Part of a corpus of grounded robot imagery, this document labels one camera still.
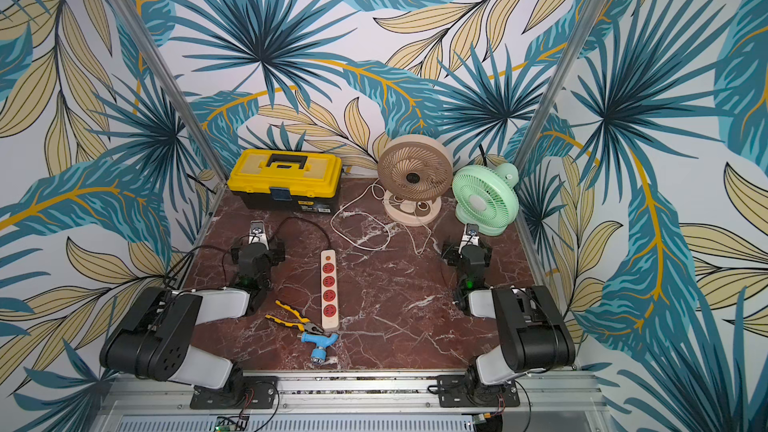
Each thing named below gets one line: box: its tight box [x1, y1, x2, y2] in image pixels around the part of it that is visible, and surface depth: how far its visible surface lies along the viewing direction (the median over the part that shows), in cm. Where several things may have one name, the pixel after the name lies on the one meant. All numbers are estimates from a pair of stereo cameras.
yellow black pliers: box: [265, 299, 325, 334], surface depth 85 cm
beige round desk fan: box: [377, 134, 454, 227], surface depth 94 cm
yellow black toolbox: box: [227, 149, 343, 214], surface depth 100 cm
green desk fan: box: [452, 163, 520, 237], surface depth 86 cm
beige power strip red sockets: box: [321, 249, 339, 329], surface depth 90 cm
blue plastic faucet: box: [301, 332, 339, 364], surface depth 81 cm
